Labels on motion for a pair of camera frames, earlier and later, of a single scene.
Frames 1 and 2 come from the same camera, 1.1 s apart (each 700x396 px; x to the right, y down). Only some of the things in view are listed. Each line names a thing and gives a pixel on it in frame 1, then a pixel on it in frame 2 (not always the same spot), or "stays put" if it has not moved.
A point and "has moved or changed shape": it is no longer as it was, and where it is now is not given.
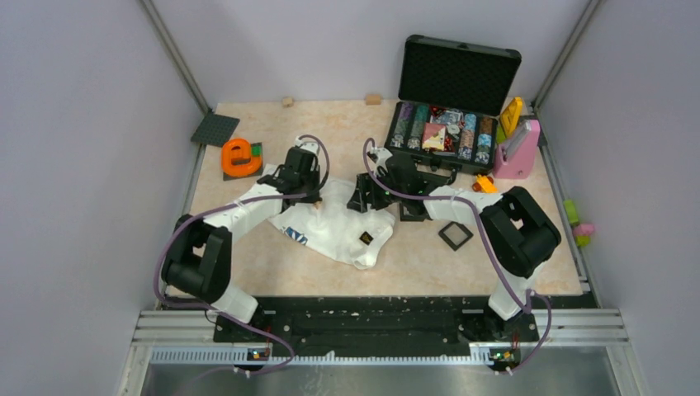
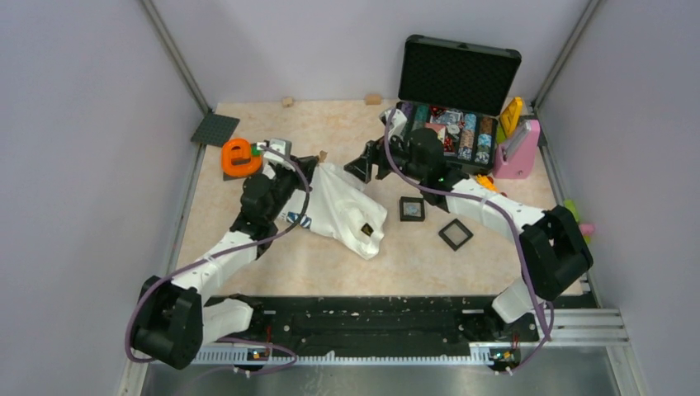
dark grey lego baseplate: [214, 129] stays put
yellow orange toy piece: [484, 184] stays put
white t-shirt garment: [335, 230] has moved or changed shape
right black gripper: [359, 200] -> [376, 153]
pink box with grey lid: [515, 155] stays put
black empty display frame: [449, 241] stays put
